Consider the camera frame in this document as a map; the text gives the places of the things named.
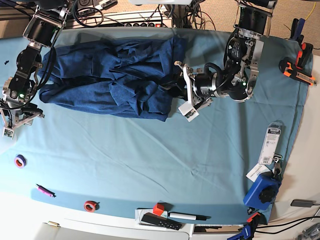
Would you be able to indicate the pink marker pen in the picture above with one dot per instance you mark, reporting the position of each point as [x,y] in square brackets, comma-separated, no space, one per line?
[45,191]

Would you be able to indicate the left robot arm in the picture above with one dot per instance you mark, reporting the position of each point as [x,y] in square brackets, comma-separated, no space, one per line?
[237,78]

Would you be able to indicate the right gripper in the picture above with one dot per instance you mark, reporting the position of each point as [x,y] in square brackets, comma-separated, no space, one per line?
[26,112]

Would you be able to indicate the orange black clamp upper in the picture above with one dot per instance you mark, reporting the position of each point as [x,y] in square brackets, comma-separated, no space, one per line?
[303,55]

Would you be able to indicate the grey phone on table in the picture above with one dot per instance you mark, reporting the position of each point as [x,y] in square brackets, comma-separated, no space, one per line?
[302,203]

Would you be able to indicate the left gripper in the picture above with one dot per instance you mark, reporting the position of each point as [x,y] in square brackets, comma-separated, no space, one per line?
[203,86]

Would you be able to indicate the orange black clamp lower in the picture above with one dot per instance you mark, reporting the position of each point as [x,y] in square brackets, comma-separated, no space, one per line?
[289,69]

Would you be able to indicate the orange clamp bottom edge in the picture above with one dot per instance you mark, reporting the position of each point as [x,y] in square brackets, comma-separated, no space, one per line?
[254,217]

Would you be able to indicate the red cube block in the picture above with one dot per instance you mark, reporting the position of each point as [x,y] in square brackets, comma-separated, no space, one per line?
[158,209]

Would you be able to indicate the black remote control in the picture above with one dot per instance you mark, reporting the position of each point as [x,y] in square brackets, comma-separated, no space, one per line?
[159,221]

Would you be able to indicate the white paper tag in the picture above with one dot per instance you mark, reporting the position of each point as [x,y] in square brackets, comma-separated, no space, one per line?
[258,169]

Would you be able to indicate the orange black clamp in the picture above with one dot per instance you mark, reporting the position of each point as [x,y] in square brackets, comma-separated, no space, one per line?
[289,69]
[303,55]

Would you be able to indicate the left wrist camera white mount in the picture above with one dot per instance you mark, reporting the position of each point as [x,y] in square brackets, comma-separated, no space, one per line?
[190,108]

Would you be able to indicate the blue t-shirt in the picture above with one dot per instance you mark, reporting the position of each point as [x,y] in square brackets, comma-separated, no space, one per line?
[121,77]

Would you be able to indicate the grey packaged tool card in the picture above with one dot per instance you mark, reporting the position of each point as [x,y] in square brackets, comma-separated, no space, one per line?
[268,151]

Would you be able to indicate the white power strip red switch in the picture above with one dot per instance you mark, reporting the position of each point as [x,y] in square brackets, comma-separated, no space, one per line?
[143,24]

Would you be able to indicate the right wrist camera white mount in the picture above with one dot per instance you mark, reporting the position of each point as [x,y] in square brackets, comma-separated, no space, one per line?
[9,128]

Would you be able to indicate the teal table cloth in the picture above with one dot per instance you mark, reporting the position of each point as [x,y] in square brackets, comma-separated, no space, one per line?
[197,167]

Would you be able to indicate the silver carabiner keys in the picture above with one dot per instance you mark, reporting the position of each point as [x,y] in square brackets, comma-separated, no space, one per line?
[277,167]

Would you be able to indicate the purple tape roll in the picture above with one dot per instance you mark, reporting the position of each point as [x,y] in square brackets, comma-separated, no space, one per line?
[20,161]

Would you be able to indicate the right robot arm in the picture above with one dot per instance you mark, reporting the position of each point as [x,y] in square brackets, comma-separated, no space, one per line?
[46,24]

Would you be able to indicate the white black marker pen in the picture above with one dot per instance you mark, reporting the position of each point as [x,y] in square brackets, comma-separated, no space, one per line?
[190,217]

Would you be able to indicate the blue box black knob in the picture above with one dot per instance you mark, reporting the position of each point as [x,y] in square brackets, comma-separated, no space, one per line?
[262,193]

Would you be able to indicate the red tape roll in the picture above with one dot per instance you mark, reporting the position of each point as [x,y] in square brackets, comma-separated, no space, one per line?
[91,206]

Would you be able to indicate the blue clamp bottom edge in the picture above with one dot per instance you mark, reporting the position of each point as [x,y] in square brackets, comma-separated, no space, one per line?
[247,233]

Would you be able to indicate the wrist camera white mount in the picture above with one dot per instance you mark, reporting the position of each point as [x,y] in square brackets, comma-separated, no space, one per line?
[190,108]
[9,128]

